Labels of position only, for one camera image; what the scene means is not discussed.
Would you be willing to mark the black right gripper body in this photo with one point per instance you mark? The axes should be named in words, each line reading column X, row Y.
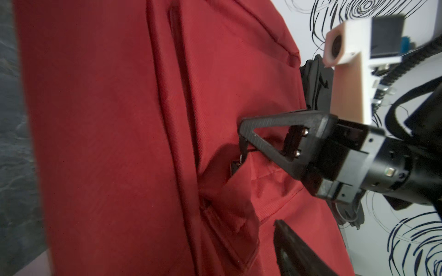
column 357, row 158

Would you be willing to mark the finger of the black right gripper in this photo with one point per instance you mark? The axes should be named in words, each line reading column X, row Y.
column 307, row 132

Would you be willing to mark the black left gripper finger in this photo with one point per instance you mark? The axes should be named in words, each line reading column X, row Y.
column 294, row 256

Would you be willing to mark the red and black backpack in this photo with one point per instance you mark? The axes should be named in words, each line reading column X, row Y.
column 317, row 81

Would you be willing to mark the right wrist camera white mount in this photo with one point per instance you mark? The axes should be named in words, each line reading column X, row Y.
column 356, row 49

